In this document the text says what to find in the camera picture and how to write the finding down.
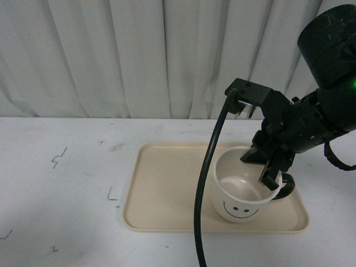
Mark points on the cream mug with black handle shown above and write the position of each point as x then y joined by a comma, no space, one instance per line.
236,193

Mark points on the white pleated curtain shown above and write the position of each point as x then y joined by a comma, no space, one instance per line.
147,59

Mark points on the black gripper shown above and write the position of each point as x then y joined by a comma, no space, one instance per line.
304,127

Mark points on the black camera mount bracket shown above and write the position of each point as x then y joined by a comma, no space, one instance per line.
251,95

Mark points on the beige rectangular plastic tray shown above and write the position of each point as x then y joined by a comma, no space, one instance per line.
162,194

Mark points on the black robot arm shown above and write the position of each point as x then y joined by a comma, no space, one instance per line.
327,44

